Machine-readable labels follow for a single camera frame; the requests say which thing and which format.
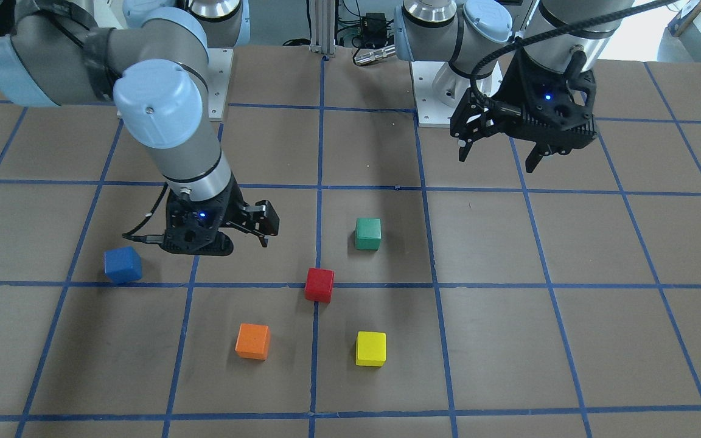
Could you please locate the yellow wooden block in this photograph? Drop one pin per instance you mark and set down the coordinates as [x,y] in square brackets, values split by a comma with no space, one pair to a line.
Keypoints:
[371,349]

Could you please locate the aluminium frame post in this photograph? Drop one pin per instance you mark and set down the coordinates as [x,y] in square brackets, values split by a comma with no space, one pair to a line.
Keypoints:
[323,25]

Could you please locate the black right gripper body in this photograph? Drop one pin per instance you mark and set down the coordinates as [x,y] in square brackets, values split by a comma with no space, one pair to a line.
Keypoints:
[232,210]

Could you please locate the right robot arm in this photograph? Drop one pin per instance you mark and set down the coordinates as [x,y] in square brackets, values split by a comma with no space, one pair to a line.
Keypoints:
[156,72]

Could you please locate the blue wooden block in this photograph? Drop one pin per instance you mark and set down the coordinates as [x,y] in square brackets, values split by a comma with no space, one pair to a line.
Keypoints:
[123,265]

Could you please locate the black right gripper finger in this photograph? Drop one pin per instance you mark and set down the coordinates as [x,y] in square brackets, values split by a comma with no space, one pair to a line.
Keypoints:
[259,219]
[145,239]

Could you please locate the red wooden block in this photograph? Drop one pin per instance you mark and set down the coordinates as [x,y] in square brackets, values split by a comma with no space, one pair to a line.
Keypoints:
[319,285]

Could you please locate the green wooden block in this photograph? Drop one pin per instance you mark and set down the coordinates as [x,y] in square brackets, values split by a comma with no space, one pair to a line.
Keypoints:
[368,233]

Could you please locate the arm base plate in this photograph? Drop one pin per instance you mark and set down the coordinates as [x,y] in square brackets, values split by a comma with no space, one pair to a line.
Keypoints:
[218,82]
[437,91]

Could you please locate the orange wooden block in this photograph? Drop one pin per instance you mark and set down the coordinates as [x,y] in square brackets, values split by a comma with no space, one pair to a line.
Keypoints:
[253,341]

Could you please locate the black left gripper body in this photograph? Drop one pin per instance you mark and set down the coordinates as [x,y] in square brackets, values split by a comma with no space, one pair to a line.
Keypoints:
[516,90]

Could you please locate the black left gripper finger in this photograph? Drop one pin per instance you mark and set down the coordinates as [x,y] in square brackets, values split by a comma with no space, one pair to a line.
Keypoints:
[538,152]
[475,118]

